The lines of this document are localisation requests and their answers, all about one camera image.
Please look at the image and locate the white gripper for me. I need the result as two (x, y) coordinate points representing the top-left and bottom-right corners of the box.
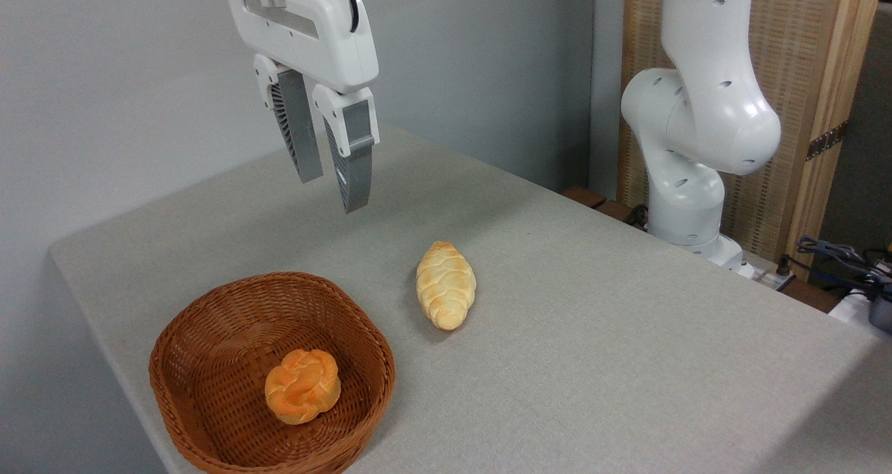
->
(223, 0), (381, 214)

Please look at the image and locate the round orange braided bread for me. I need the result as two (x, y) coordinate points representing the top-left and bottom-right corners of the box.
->
(264, 349), (342, 426)

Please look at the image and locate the long pale braided bread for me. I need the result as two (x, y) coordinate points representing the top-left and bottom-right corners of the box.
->
(416, 241), (477, 332)

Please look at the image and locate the brown woven wicker basket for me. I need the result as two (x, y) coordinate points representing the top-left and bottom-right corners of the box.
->
(148, 272), (397, 474)

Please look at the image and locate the brown wooden slat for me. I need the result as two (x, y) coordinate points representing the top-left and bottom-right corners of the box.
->
(562, 185), (608, 209)
(595, 200), (650, 231)

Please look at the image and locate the grey fabric tablecloth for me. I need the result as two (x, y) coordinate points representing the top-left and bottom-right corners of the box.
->
(49, 120), (892, 474)

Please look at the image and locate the dark metal hinge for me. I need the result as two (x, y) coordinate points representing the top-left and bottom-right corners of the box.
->
(806, 121), (850, 161)

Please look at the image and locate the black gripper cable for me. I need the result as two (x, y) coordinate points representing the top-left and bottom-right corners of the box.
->
(317, 0), (361, 34)

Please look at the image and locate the blue grey cable bundle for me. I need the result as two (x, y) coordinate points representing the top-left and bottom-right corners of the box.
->
(797, 236), (892, 295)

